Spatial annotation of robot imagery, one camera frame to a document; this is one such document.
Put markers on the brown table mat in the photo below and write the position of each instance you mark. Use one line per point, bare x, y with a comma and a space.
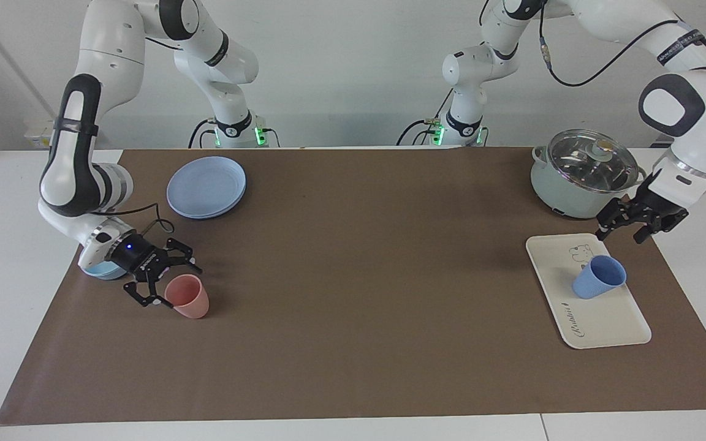
359, 294

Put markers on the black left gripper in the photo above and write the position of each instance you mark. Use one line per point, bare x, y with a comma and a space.
659, 202

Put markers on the blue plastic plate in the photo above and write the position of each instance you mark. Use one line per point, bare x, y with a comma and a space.
238, 204
206, 184

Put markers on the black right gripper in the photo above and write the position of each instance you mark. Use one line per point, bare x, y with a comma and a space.
140, 257

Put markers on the cream rectangular tray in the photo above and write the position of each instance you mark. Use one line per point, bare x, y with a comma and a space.
598, 318

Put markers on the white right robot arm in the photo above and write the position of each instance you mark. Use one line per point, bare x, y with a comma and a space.
77, 159

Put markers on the white power strip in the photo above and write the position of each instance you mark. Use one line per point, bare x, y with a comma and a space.
37, 138

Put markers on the light blue bowl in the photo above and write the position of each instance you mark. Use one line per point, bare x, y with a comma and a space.
105, 272

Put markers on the pale green cooking pot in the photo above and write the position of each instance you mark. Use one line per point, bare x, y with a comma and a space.
567, 199

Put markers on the pink plastic cup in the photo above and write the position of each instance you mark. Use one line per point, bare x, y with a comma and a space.
190, 300

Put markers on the blue plastic cup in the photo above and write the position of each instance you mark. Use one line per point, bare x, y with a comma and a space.
595, 282

